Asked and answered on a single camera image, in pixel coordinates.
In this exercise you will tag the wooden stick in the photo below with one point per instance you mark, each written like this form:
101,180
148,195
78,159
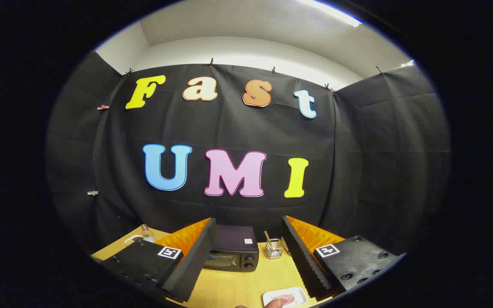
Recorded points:
267,237

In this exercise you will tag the white square food plate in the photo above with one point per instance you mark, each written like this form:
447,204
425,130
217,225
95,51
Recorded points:
300,295

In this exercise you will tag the small white dish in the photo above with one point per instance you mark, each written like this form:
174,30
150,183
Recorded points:
132,240

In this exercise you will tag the black toaster oven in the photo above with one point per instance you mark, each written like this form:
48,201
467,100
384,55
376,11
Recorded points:
233,239

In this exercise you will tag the clear plastic water bottle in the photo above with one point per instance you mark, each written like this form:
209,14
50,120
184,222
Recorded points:
147,234

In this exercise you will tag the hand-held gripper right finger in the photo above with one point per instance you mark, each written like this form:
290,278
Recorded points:
302,261

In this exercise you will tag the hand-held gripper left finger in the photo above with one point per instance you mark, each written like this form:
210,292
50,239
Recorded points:
199,261

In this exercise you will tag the pink round meat patty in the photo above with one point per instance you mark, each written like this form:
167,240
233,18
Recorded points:
288,298

